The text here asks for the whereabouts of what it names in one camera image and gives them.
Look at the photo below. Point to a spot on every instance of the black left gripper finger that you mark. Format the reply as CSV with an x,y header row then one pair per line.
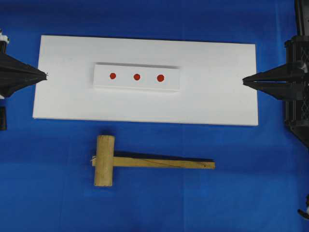
x,y
9,64
9,86

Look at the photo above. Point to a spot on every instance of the large white foam board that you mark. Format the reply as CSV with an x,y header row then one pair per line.
x,y
211,89

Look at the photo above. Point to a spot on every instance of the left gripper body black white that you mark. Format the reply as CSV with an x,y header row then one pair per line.
x,y
4,41

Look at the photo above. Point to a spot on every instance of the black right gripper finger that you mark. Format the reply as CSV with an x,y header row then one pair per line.
x,y
284,73
282,91

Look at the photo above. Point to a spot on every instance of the red dot mark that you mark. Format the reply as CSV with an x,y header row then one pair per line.
x,y
112,75
160,78
136,77

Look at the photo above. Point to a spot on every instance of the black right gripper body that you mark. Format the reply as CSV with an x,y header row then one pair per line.
x,y
297,59

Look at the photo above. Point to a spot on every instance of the wooden mallet hammer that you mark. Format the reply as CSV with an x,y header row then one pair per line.
x,y
107,158

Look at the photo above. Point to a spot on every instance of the red dot mark left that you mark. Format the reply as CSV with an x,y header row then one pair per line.
x,y
112,75

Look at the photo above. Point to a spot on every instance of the red dot mark right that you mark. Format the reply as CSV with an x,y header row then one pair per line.
x,y
160,78

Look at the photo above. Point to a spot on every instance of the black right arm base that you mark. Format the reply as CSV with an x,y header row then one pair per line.
x,y
302,17

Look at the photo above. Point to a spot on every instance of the small white raised block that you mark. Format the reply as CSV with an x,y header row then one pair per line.
x,y
148,77

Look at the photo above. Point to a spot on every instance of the red dot mark middle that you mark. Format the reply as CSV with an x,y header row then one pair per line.
x,y
136,77

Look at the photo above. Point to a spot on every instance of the black clip bottom right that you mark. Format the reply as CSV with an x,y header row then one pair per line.
x,y
305,213

